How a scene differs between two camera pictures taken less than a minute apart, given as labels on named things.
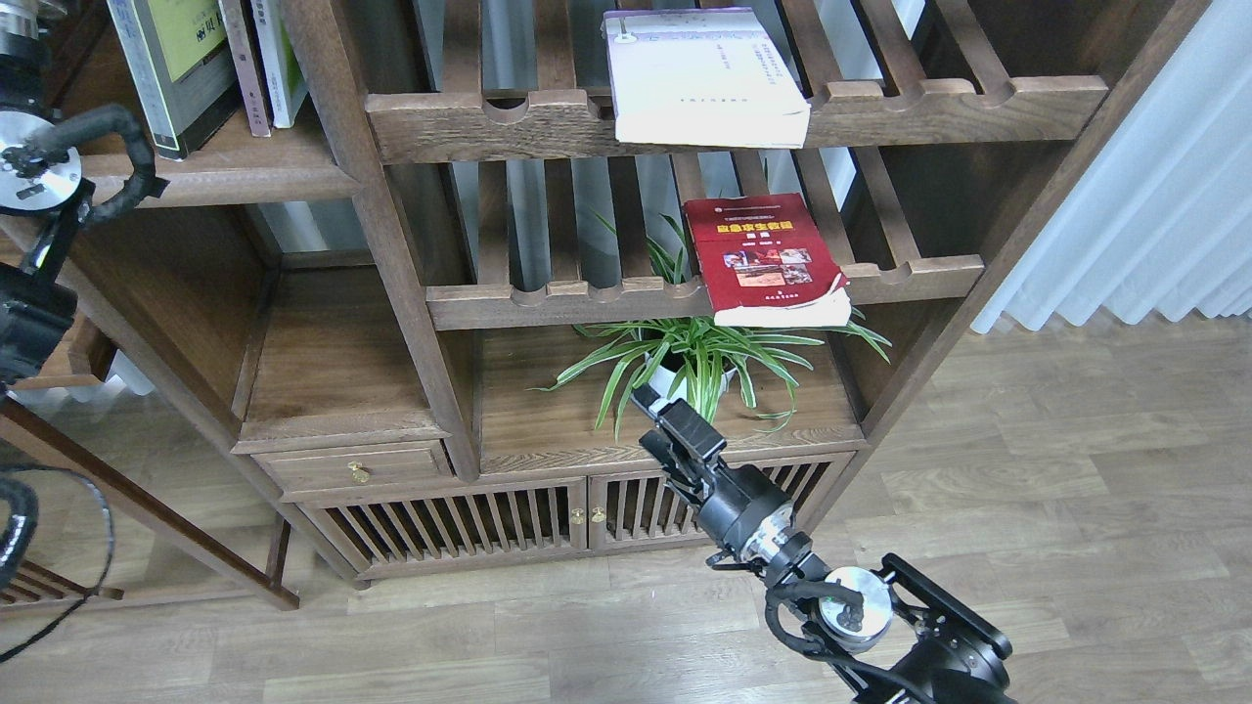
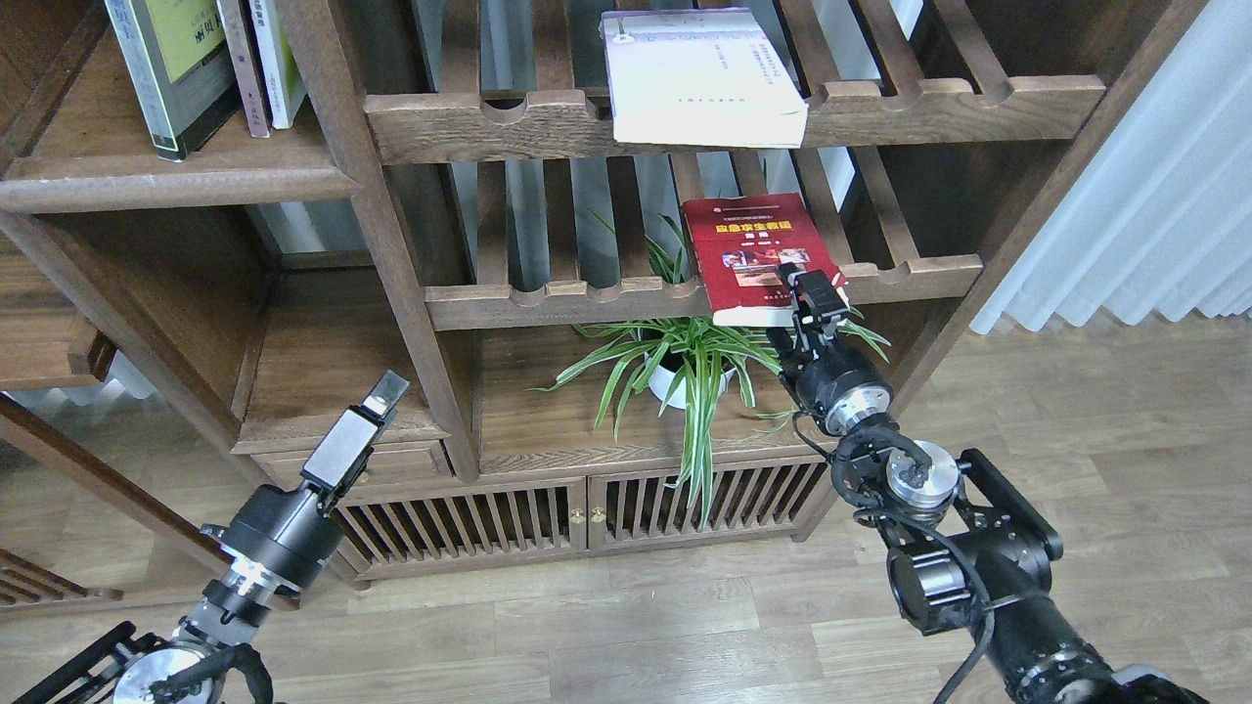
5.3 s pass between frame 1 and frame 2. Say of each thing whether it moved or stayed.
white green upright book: stayed
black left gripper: moved
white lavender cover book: stayed
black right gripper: moved
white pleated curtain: stayed
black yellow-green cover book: stayed
